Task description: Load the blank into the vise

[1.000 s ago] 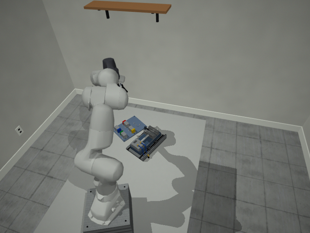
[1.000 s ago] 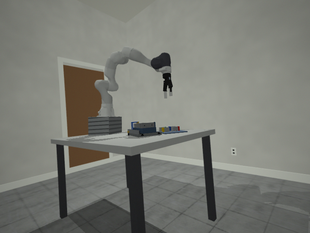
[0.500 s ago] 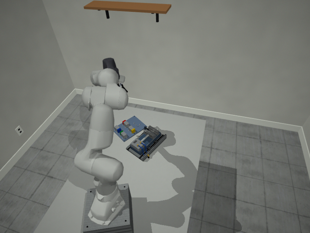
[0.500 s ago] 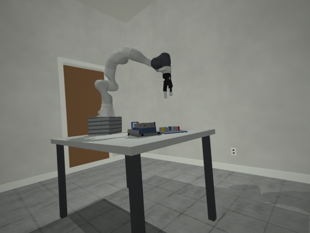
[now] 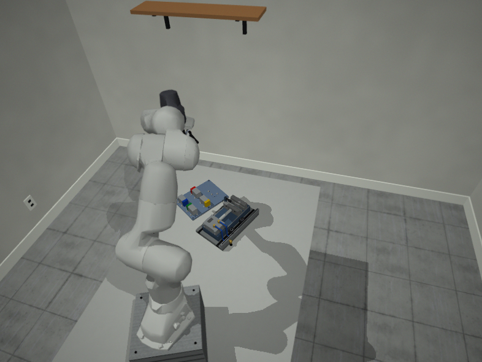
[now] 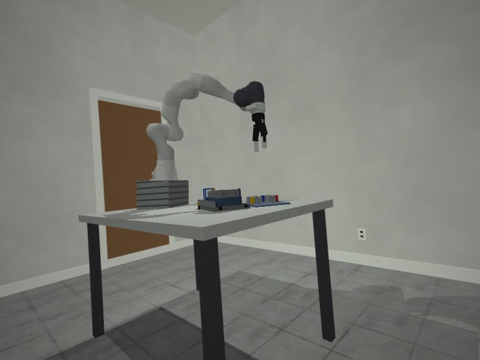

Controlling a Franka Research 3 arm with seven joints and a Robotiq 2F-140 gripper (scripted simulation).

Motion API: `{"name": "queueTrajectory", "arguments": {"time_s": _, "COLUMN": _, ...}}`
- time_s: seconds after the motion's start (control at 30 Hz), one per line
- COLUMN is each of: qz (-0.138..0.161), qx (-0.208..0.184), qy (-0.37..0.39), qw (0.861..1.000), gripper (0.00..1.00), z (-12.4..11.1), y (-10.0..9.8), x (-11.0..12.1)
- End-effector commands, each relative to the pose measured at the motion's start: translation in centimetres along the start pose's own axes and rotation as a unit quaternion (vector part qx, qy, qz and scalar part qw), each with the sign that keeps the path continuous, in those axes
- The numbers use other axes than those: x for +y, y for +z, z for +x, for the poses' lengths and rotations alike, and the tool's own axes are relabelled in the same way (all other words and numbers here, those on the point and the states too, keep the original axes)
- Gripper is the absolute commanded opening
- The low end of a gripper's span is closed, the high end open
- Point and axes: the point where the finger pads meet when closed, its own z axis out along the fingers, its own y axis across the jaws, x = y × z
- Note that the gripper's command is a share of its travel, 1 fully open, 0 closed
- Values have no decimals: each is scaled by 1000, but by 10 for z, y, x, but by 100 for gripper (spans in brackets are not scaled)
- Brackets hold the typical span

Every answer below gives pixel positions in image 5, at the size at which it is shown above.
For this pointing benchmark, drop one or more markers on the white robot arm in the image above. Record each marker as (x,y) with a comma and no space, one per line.
(169,311)

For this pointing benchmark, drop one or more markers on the grey metal blank with blue end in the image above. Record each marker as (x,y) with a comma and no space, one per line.
(182,200)

